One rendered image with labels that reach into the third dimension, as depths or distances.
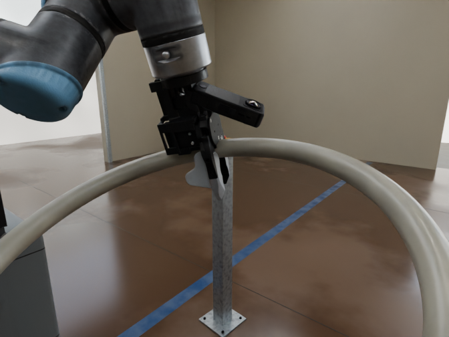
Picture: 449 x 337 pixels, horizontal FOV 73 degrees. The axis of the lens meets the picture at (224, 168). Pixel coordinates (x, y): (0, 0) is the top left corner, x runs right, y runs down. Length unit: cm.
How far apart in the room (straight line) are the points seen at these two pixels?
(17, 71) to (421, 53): 597
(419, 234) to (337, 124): 615
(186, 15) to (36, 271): 105
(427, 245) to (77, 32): 43
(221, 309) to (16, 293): 106
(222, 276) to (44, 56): 152
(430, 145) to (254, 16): 430
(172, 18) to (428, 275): 38
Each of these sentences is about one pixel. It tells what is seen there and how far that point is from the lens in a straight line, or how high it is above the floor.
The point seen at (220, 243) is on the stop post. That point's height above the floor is 53.
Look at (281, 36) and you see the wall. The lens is 698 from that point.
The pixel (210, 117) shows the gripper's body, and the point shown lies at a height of 129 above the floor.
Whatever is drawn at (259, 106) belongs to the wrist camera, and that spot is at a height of 130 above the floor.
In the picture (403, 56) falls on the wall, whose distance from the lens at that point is 617.
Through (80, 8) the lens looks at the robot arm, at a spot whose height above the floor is 143.
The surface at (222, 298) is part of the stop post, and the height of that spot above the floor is 19.
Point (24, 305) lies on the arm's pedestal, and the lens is 133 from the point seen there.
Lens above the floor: 133
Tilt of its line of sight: 15 degrees down
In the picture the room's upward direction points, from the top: straight up
